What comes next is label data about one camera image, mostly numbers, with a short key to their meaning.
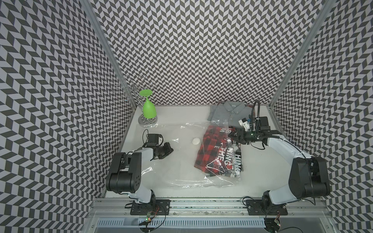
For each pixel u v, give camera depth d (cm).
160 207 72
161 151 82
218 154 84
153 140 76
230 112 105
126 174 45
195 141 94
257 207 74
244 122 81
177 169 87
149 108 87
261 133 66
